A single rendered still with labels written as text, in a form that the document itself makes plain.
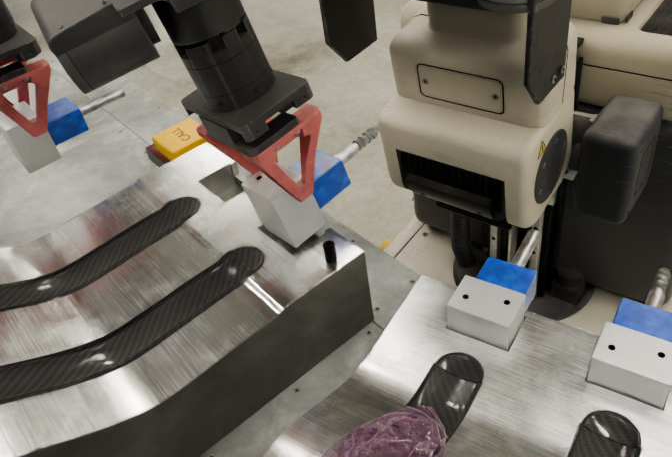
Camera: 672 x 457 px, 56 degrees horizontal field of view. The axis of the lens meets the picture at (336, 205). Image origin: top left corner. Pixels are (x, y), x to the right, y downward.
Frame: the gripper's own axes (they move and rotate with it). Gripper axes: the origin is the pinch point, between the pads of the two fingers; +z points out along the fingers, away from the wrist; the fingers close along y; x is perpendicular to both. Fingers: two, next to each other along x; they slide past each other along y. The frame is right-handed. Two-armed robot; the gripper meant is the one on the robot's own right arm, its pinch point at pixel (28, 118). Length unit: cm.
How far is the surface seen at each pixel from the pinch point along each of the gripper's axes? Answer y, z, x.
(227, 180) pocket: 15.8, 7.9, 12.7
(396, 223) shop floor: -40, 96, 84
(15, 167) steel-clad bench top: -20.6, 15.4, -1.8
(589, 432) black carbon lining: 57, 10, 15
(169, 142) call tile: -1.9, 11.6, 14.1
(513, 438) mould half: 54, 9, 11
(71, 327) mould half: 24.7, 6.1, -7.8
